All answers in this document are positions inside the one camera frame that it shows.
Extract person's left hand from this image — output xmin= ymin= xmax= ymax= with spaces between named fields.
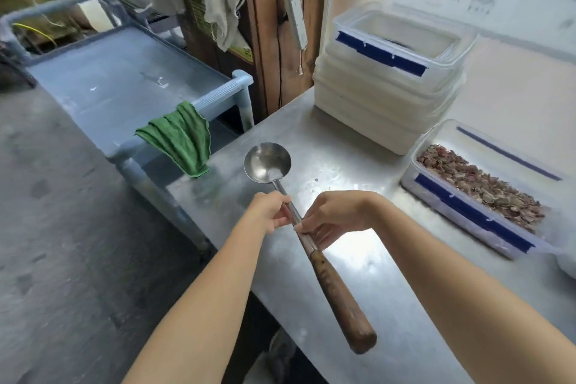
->
xmin=245 ymin=191 xmax=293 ymax=236

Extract person's right hand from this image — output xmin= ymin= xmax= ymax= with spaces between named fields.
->
xmin=293 ymin=190 xmax=374 ymax=248

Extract steel ladle dark wooden handle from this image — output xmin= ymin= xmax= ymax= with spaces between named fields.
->
xmin=244 ymin=142 xmax=378 ymax=355

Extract person's right forearm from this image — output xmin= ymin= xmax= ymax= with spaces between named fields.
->
xmin=364 ymin=192 xmax=576 ymax=384

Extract person's left forearm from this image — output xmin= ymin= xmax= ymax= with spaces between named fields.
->
xmin=121 ymin=212 xmax=271 ymax=384

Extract person's left grey shoe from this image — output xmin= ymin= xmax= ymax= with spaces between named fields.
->
xmin=268 ymin=328 xmax=298 ymax=384

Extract dark green cloth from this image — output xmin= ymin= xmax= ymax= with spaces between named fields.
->
xmin=134 ymin=101 xmax=212 ymax=178

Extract clear box of dried food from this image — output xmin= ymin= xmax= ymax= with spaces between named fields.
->
xmin=399 ymin=118 xmax=569 ymax=261

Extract dried brown food pieces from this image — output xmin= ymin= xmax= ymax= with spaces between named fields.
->
xmin=416 ymin=144 xmax=546 ymax=232

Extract clear container with blue clips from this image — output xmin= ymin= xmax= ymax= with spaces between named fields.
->
xmin=332 ymin=2 xmax=479 ymax=93

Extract grey plastic utility cart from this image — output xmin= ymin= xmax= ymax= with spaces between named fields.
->
xmin=0 ymin=0 xmax=255 ymax=254

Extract yellow paper sticker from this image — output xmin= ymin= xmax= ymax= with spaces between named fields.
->
xmin=191 ymin=0 xmax=254 ymax=65

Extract white plastic object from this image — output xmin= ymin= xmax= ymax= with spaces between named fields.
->
xmin=556 ymin=246 xmax=576 ymax=281

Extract brown wooden post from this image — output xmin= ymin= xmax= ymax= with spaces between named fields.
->
xmin=178 ymin=0 xmax=329 ymax=124

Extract yellow cable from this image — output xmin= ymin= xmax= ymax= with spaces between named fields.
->
xmin=11 ymin=22 xmax=59 ymax=48

